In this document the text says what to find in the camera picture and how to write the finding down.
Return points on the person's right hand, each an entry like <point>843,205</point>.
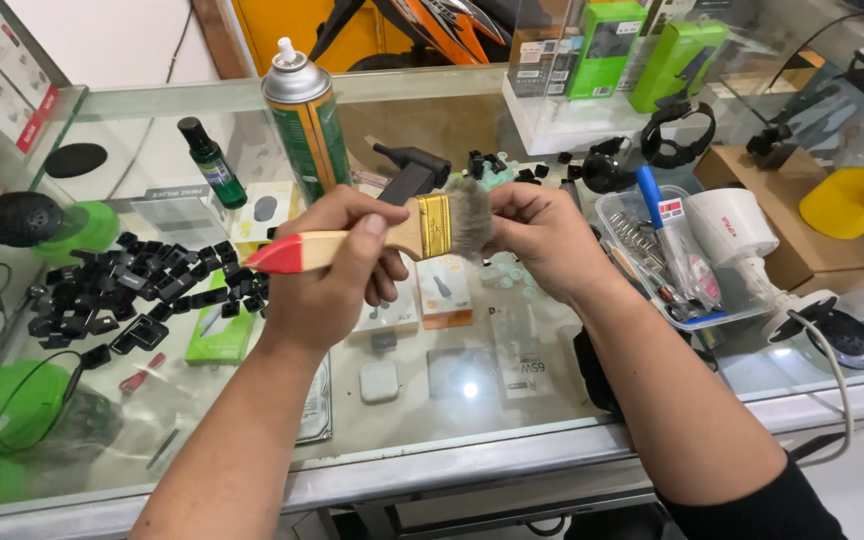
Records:
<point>559,244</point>

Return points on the person's left hand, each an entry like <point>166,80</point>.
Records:
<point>312,285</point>

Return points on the red-tipped wooden paint brush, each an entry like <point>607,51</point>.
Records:
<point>432,225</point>

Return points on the cluster of translucent teal domes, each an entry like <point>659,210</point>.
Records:
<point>508,274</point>

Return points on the clear plastic tool container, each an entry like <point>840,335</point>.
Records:
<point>627,225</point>

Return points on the black round gadget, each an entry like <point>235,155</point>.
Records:
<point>604,171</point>

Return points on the white box with grey oval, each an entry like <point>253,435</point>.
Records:
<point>265,210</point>

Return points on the flat green product box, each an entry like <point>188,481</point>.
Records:
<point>220,337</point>

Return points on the scattered small black keycaps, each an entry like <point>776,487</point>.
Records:
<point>488,163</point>

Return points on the clear charger package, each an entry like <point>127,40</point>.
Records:
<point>523,352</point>

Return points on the white square charger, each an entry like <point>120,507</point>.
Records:
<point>379,382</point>

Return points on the silver hard drive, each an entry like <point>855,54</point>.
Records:
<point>318,412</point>

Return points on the clear acrylic display stand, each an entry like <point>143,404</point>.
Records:
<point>552,112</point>

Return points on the black electric air blower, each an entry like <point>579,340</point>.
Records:
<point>417,176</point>

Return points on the small green bottle black cap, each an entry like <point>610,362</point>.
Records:
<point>214,169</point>

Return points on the white grey holder box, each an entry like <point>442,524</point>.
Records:
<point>177,214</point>

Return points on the black wrist watch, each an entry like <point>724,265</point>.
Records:
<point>676,139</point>

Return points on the silver green spray can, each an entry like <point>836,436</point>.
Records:
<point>312,127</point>

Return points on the pile of black keycaps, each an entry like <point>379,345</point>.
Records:
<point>147,289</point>

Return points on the brown cardboard box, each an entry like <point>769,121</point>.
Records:
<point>799,255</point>

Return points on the orange black motorcycle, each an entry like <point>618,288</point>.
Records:
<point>432,30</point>

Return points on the black oval pad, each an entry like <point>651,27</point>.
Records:
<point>76,160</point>

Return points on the black microphone on green stand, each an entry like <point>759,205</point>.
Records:
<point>27,219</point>

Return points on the yellow plastic cup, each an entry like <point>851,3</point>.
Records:
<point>852,202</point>

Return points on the black sleeve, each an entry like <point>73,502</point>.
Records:
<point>762,510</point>

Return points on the rack of memory card packs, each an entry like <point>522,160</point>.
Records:
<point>4,90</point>

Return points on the white security camera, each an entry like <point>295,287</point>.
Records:
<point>732,229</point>

